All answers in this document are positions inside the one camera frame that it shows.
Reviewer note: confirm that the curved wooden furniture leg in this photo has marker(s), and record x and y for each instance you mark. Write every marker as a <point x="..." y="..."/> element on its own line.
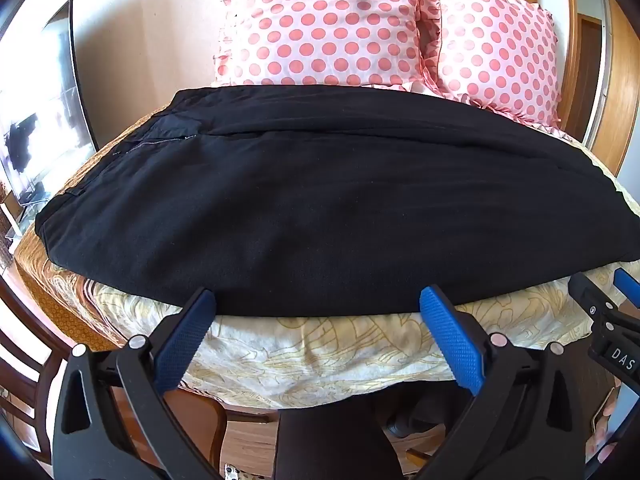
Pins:
<point x="235" y="435"/>

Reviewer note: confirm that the person's black-clad leg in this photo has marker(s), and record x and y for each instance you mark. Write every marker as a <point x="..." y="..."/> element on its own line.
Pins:
<point x="330" y="440"/>

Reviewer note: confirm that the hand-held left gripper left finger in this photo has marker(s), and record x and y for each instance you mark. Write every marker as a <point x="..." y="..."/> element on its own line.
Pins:
<point x="185" y="340"/>

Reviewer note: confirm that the large pink polka dot pillow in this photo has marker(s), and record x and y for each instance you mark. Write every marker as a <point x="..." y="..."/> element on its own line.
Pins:
<point x="320" y="20"/>

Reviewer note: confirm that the flat screen television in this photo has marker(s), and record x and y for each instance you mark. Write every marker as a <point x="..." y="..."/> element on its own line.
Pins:
<point x="45" y="110"/>

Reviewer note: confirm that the black pants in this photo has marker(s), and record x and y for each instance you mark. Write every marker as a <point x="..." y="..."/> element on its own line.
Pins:
<point x="320" y="200"/>

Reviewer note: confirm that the dark wooden chair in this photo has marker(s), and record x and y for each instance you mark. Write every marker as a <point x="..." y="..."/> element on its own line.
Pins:
<point x="25" y="360"/>

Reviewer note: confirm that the wooden door frame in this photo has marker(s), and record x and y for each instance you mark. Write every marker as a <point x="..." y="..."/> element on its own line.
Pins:
<point x="622" y="85"/>

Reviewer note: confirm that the yellow floral bedspread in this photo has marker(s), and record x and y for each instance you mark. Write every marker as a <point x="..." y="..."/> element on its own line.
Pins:
<point x="310" y="355"/>

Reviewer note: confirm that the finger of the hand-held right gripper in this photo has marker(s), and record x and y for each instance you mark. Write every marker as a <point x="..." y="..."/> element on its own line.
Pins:
<point x="592" y="292"/>
<point x="629" y="285"/>

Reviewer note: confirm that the person's right hand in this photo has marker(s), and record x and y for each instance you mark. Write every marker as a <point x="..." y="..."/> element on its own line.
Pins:
<point x="602" y="435"/>

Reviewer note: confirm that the small pink polka dot pillow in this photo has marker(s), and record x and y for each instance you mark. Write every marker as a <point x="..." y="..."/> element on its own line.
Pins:
<point x="500" y="55"/>

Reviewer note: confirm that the glass television stand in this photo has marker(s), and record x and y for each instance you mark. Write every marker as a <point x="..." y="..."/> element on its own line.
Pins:
<point x="17" y="220"/>

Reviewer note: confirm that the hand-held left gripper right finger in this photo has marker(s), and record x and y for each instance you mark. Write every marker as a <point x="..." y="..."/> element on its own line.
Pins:
<point x="452" y="340"/>

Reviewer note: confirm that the wooden headboard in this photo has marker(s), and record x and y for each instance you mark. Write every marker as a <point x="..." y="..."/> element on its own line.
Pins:
<point x="560" y="20"/>

